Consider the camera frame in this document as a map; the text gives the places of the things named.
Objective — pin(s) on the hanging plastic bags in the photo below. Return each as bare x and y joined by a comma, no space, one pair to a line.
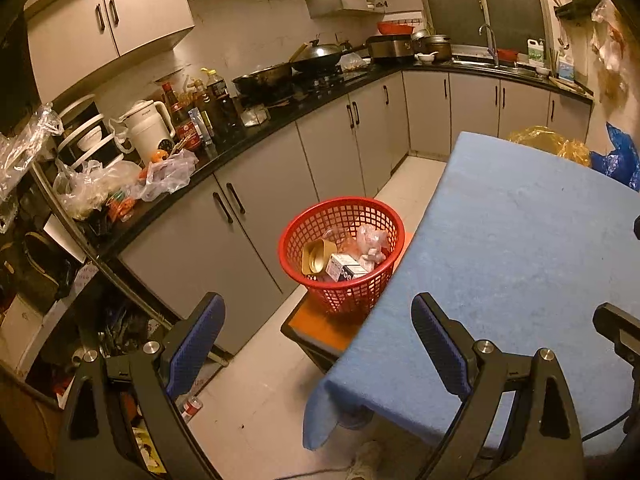
607,55

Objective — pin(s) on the white medicine box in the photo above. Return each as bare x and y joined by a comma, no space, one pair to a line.
342,266

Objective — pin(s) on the crumpled clear plastic bag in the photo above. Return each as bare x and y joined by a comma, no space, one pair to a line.
25,145

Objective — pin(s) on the black bag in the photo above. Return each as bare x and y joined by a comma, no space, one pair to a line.
45,265

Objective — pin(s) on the dark kitchen window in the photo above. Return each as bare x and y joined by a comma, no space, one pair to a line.
480,0

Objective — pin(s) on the red basin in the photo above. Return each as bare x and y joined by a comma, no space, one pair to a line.
395,27

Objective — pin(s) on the clear bag of food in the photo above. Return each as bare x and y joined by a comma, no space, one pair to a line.
95,187

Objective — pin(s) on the blue label bottle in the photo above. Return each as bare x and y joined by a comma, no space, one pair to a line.
566,70

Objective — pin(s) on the blue plastic bag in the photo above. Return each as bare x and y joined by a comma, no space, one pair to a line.
617,155

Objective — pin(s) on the plastic bag beside wok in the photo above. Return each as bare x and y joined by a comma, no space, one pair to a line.
352,62

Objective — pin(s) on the chrome sink faucet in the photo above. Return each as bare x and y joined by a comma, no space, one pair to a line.
492,45

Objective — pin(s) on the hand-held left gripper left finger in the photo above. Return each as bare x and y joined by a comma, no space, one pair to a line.
195,345

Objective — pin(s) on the black kitchen countertop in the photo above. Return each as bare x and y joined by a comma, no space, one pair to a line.
270,127

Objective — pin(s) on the green label detergent bottle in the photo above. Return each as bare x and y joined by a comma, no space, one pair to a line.
536,52

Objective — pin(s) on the white shoe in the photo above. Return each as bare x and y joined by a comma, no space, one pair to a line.
365,460

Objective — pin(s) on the wok with metal lid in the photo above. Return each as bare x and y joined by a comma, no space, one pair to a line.
320,55

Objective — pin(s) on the orange round fruit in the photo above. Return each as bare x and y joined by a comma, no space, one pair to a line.
160,156

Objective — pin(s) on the small red sink tray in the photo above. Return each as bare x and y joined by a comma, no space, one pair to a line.
507,54

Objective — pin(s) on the white dish rack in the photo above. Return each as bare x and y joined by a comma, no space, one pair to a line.
90,130

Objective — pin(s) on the red drink can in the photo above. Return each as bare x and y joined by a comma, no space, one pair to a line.
191,406

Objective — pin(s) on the wooden cutting board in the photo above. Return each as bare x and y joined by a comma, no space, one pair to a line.
570,86

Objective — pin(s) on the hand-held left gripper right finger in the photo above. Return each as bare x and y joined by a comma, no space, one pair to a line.
440,340

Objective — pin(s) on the large upper wall cabinet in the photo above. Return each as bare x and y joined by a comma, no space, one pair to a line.
110,15

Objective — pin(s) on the small clear packet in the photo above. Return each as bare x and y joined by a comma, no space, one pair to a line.
255,116

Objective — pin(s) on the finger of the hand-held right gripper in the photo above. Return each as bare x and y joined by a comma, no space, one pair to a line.
620,330
637,227

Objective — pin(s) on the row of condiment bottles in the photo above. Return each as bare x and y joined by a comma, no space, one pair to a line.
220,105

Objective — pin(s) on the cluttered metal storage shelf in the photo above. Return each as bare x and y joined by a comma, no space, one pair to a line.
160,316

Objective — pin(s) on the stacked metal pots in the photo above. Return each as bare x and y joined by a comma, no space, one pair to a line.
435,45

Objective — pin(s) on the white plastic bag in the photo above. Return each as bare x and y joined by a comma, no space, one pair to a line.
170,172

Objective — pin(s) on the grey kitchen base cabinets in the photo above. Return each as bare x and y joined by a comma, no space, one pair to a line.
325,145

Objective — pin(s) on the yellow plastic bag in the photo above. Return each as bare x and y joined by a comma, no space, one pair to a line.
545,140

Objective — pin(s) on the clear plastic wrapper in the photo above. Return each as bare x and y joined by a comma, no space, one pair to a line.
370,245

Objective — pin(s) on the gas stove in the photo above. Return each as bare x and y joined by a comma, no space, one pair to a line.
310,82

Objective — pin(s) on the orange stool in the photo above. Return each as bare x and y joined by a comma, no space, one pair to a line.
325,330

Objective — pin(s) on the gold metal tin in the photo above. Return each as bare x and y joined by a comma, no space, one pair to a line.
317,260

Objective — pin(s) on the steel electric cooker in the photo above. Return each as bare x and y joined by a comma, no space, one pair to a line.
390,49

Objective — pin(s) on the white electric kettle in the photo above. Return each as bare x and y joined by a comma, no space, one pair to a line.
147,130

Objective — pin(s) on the clear plastic cup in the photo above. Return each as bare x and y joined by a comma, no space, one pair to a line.
336,238

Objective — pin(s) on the wall utensil rack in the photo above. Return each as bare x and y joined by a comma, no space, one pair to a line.
575,7

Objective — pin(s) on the small white bowl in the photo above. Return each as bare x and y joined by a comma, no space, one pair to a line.
426,57

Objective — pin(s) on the red plastic mesh basket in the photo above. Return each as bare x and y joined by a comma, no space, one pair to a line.
350,295

